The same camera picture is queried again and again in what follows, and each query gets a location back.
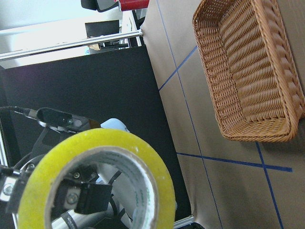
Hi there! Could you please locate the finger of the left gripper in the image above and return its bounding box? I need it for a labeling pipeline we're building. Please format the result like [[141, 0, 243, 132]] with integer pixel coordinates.
[[56, 179, 112, 215], [0, 164, 35, 214]]

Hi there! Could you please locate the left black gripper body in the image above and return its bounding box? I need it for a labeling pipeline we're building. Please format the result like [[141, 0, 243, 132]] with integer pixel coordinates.
[[14, 128, 76, 172]]

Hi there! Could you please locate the yellow tape roll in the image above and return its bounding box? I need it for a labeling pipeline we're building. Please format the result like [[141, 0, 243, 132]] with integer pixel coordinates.
[[18, 128, 175, 229]]

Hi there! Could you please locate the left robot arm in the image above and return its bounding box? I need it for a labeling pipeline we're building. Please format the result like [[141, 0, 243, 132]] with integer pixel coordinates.
[[0, 118, 176, 229]]

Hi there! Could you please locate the brown wicker basket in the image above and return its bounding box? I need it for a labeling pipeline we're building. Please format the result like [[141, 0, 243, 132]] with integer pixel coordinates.
[[193, 0, 305, 142]]

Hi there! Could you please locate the red cylinder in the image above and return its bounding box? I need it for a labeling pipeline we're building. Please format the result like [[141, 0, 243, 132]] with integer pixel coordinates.
[[119, 0, 149, 11]]

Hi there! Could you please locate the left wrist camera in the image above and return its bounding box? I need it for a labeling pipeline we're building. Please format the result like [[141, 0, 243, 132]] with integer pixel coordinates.
[[36, 107, 101, 133]]

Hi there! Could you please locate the aluminium frame post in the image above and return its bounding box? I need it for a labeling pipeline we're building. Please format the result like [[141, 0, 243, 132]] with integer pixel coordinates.
[[0, 29, 143, 61]]

